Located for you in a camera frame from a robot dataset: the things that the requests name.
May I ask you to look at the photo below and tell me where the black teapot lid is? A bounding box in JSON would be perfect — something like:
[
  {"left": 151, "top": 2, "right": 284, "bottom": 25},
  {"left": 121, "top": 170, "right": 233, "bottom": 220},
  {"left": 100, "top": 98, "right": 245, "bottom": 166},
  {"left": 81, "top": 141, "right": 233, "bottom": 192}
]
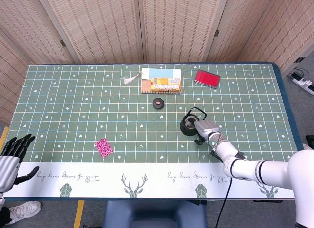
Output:
[{"left": 152, "top": 97, "right": 164, "bottom": 109}]

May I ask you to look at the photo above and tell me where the blue chair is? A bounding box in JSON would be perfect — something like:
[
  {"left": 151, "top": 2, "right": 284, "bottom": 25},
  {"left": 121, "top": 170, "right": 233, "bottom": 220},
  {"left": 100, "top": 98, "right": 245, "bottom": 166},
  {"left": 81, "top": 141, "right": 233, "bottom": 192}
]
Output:
[{"left": 103, "top": 200, "right": 208, "bottom": 228}]

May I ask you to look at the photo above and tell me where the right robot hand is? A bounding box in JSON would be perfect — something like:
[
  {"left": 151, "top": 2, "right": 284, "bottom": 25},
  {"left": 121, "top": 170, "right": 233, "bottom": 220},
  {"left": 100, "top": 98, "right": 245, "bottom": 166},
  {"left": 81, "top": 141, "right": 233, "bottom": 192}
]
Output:
[{"left": 193, "top": 119, "right": 221, "bottom": 145}]

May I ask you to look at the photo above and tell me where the bamboo folding screen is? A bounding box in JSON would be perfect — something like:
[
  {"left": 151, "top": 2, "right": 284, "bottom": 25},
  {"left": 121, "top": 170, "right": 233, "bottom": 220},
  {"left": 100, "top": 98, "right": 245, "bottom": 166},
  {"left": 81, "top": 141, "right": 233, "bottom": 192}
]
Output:
[{"left": 0, "top": 0, "right": 314, "bottom": 125}]

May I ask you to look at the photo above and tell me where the red flat case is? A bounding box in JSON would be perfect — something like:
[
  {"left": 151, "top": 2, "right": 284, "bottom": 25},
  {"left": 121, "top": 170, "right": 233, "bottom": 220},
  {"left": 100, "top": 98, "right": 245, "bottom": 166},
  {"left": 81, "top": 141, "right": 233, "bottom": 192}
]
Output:
[{"left": 194, "top": 69, "right": 221, "bottom": 88}]

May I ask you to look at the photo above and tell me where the white power strip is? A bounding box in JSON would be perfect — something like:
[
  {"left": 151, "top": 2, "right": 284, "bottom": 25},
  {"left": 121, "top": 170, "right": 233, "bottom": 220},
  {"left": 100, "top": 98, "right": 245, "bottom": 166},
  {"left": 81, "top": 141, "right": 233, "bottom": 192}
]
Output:
[{"left": 291, "top": 73, "right": 314, "bottom": 95}]

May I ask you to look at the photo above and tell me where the green grid tablecloth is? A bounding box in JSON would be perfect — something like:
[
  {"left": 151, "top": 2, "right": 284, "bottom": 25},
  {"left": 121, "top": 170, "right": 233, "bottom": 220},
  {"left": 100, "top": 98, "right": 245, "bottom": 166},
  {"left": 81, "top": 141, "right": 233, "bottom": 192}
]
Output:
[{"left": 0, "top": 63, "right": 305, "bottom": 199}]

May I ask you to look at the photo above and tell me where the pink white tassel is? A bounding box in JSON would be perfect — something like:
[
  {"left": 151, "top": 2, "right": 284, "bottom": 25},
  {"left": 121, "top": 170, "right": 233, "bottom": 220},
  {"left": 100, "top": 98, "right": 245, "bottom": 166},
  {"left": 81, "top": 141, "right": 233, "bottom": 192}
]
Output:
[{"left": 122, "top": 74, "right": 140, "bottom": 85}]

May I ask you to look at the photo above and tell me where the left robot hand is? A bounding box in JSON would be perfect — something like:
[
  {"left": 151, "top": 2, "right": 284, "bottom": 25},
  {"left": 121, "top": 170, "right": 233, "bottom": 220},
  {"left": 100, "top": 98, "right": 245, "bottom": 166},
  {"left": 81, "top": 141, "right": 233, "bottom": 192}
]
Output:
[{"left": 0, "top": 134, "right": 40, "bottom": 192}]

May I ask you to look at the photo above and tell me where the black teapot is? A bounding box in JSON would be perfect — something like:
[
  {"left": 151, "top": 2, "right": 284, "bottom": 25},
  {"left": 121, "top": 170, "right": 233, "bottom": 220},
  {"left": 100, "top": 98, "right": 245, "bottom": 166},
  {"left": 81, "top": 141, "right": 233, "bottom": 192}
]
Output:
[{"left": 179, "top": 106, "right": 207, "bottom": 137}]

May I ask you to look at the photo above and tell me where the pink patterned pouch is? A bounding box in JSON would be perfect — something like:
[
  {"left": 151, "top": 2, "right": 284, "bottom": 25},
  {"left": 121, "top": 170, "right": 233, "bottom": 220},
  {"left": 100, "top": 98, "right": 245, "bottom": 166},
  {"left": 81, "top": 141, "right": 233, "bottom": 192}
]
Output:
[{"left": 94, "top": 137, "right": 114, "bottom": 160}]

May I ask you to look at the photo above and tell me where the white sneaker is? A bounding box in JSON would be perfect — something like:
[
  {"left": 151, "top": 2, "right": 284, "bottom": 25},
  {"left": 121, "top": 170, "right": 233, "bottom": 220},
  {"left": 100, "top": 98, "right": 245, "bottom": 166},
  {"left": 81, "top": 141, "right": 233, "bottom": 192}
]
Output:
[{"left": 3, "top": 200, "right": 43, "bottom": 226}]

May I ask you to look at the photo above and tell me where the yellow printed box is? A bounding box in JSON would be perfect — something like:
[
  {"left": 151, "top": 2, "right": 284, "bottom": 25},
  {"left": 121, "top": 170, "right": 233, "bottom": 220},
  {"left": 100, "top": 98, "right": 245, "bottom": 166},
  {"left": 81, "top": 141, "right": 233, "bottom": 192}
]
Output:
[{"left": 150, "top": 77, "right": 182, "bottom": 92}]

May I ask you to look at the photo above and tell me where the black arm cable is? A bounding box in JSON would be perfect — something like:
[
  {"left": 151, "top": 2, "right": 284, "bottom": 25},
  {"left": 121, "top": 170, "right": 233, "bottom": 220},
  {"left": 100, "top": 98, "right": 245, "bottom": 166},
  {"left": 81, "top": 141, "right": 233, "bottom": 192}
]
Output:
[{"left": 215, "top": 176, "right": 234, "bottom": 228}]

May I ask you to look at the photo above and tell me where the light blue paper card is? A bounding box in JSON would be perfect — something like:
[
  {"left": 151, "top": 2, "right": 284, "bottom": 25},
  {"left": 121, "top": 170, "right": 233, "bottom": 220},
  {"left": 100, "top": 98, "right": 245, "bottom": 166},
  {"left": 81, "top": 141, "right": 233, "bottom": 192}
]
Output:
[{"left": 141, "top": 67, "right": 182, "bottom": 80}]

